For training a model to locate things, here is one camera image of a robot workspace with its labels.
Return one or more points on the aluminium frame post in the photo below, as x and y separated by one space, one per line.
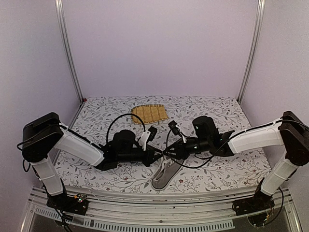
66 44
253 48

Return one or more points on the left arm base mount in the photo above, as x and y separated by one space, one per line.
63 202

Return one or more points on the white shoelace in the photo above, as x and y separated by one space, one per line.
166 162

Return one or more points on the floral patterned table mat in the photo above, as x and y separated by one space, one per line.
101 117

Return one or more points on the left aluminium frame post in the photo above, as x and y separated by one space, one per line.
66 44

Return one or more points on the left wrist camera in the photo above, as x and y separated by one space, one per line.
147 136

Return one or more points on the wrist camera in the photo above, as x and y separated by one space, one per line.
147 136
176 130

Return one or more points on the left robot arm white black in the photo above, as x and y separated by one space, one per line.
47 132

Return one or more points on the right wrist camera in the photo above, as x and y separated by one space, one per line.
176 130

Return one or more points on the front aluminium rail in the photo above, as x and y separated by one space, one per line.
184 212

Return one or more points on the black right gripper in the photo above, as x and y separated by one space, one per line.
181 153

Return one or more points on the grey canvas sneaker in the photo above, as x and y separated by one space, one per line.
162 177

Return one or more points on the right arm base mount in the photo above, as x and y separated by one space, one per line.
258 202

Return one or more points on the right aluminium frame post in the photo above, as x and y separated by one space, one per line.
253 48

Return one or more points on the woven bamboo tray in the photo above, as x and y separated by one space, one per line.
150 113

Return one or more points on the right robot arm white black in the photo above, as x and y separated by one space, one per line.
287 131

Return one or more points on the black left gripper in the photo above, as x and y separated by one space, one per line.
150 159

